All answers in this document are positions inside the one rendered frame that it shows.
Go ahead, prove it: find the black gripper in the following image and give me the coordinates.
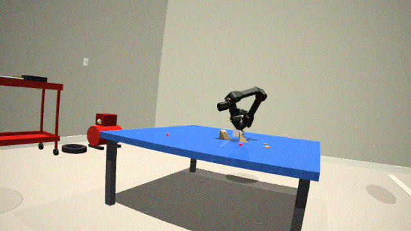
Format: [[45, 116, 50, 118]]
[[229, 107, 242, 131]]

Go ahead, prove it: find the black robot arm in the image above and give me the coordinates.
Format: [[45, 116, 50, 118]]
[[217, 87, 267, 131]]

